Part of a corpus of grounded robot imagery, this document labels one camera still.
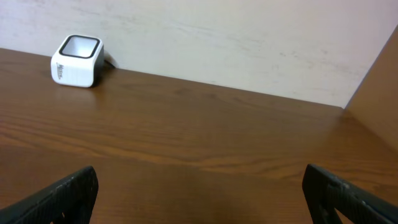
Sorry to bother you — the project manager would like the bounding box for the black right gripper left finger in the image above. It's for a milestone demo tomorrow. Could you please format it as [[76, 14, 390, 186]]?
[[1, 166, 99, 223]]

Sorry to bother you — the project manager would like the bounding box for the white barcode scanner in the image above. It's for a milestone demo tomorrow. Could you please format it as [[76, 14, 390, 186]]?
[[50, 34, 104, 88]]

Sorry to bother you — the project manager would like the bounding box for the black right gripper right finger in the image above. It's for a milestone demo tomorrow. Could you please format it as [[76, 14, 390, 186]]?
[[302, 164, 397, 224]]

